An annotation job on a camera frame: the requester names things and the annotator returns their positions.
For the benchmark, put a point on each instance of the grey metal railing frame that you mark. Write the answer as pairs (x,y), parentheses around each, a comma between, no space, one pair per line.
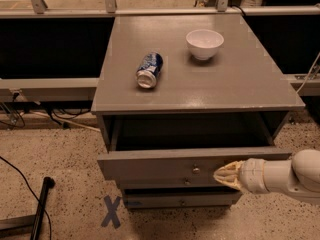
(50,84)

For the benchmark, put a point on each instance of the grey drawer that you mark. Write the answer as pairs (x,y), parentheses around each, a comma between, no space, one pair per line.
(168,183)
(174,200)
(162,147)

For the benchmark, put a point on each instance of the black metal stand leg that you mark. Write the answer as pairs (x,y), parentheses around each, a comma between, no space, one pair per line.
(31,224)

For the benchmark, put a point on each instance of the white ceramic bowl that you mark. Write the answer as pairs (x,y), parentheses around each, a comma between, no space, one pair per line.
(203,44)

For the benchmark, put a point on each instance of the blue soda can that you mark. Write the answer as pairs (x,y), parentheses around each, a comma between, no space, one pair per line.
(149,70)

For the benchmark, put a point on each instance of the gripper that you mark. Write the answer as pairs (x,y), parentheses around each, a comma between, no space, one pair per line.
(252,175)

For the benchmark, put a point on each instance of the grey middle drawer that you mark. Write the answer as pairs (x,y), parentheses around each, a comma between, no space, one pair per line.
(168,183)

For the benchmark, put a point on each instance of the grey bottom drawer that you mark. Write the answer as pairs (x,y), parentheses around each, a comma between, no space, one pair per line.
(174,200)

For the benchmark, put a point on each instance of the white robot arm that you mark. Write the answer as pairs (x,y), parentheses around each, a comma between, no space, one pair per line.
(297,178)

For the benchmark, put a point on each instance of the blue tape cross mark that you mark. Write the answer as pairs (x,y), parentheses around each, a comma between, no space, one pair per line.
(111,216)

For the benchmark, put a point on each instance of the grey top drawer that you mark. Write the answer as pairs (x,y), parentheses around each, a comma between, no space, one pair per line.
(162,147)

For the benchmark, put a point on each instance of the silver top drawer knob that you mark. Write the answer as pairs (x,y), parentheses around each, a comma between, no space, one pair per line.
(196,169)

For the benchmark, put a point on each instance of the grey wooden drawer cabinet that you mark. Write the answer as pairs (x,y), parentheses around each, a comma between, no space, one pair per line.
(124,55)

